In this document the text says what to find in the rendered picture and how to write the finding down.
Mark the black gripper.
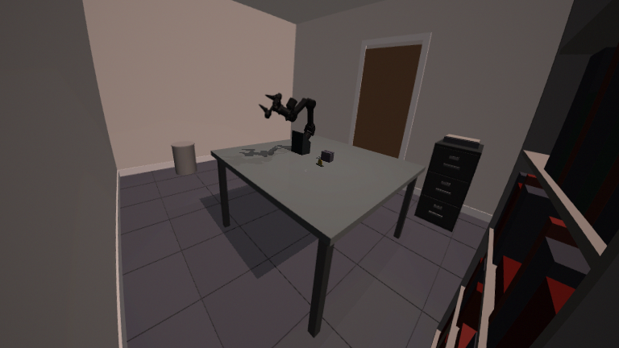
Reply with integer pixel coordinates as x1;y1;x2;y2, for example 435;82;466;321
259;93;284;118

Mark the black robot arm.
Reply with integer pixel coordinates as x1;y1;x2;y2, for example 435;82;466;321
272;97;316;139

